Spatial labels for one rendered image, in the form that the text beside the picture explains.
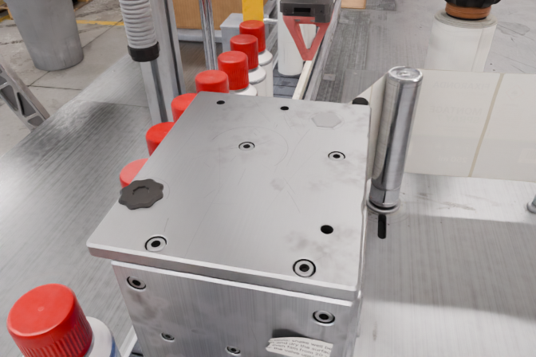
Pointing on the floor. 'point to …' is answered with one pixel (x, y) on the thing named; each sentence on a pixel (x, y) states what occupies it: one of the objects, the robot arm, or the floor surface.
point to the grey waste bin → (48, 28)
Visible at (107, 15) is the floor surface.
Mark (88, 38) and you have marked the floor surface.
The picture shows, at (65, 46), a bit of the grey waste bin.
